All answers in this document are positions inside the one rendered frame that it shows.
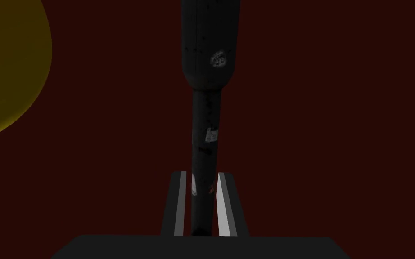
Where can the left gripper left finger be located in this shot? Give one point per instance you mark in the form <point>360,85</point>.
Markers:
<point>177,208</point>

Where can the black bottle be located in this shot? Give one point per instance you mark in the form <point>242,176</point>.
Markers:
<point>207,72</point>

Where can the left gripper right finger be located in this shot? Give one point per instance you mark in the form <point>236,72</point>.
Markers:
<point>229,208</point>

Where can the yellow round object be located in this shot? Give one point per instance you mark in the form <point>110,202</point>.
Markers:
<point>6,64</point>

